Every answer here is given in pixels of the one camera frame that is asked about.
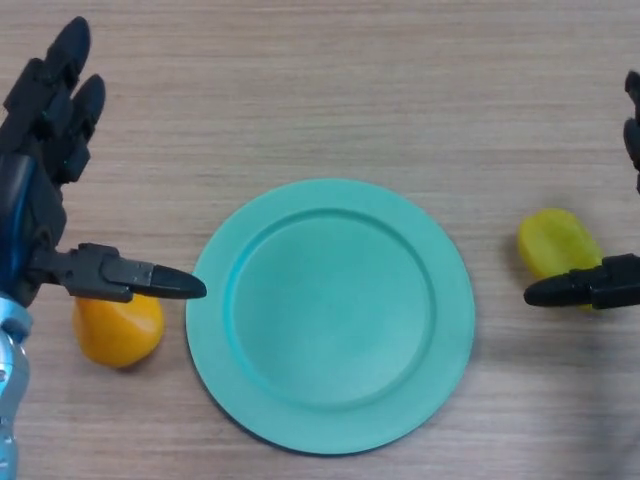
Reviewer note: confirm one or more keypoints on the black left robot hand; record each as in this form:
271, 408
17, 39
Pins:
35, 200

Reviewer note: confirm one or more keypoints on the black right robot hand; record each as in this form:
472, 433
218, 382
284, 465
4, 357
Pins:
595, 290

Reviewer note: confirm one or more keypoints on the yellow starfruit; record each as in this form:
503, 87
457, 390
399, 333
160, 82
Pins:
557, 242

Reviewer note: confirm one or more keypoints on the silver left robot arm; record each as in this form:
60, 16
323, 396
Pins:
12, 380

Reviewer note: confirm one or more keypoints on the green round plate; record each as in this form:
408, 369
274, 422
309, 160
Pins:
330, 317

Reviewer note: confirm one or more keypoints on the orange pear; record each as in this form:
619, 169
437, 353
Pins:
120, 332

